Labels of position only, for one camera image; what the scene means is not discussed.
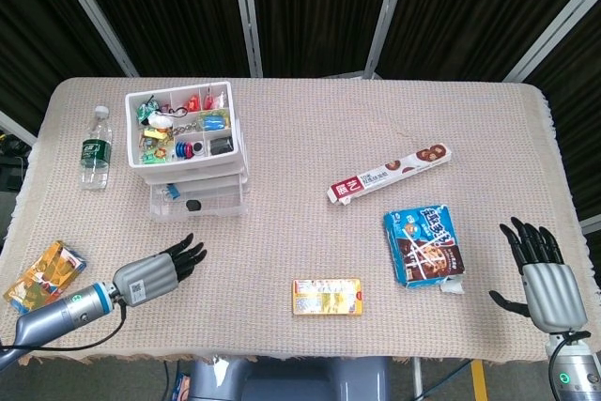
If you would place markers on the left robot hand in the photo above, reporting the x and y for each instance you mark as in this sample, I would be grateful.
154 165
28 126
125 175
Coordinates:
145 276

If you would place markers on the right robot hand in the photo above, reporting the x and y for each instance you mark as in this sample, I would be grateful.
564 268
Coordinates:
554 297

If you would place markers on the small black rubber cap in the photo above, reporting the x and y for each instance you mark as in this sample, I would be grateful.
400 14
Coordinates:
194 205

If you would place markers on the clear plastic drawer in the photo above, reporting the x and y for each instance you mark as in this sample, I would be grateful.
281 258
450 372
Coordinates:
202 172
220 204
206 180

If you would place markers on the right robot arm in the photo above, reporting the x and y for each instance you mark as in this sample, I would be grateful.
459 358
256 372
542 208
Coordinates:
577 373

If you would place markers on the blue cookie package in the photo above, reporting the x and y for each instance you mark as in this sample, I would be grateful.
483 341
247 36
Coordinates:
422 241

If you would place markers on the yellow flat food box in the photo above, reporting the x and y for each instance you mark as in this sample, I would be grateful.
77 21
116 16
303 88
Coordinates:
328 300

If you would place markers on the red item in clear wrap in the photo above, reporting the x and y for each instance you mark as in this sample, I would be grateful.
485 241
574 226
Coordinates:
213 99

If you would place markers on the long white baking paper box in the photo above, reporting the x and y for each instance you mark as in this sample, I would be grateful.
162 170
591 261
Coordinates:
389 173

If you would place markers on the blue binder clip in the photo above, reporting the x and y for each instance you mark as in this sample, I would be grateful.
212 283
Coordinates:
174 191

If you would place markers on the orange gold carton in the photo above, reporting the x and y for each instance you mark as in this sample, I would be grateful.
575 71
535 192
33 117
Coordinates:
42 279

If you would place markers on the blue printed package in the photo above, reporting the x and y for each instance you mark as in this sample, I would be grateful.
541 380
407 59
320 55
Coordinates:
182 387

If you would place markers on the green orange candy packet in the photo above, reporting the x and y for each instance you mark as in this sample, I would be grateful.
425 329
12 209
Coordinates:
155 155

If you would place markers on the stack of coloured discs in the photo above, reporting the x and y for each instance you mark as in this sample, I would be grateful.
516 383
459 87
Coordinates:
183 150

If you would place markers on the clear water bottle green label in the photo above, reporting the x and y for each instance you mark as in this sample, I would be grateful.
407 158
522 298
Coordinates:
96 152

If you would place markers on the yellow gold candy wrapper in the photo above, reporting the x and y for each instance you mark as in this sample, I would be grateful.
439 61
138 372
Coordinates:
157 134

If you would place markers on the beige woven tablecloth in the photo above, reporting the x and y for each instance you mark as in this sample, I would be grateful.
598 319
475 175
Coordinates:
291 232

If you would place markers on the white table leg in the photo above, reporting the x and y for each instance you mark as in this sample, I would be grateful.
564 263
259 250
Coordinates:
417 380

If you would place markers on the green candy wrapper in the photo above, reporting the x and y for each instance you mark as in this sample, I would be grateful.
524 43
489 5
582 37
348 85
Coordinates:
144 110

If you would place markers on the green blue plastic packet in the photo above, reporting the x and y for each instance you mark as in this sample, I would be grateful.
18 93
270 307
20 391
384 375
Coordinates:
213 121

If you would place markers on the red candy wrapper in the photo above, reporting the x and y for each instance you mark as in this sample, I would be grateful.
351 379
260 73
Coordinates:
192 103

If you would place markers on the grey robot torso base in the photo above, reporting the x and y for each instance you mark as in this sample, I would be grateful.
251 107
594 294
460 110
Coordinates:
291 382

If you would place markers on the grey partition frame post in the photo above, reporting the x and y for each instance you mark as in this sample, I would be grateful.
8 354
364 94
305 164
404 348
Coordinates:
94 11
387 11
554 30
249 20
592 221
16 128

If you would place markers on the white drawer organizer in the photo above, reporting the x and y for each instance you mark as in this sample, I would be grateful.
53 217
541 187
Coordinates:
188 165

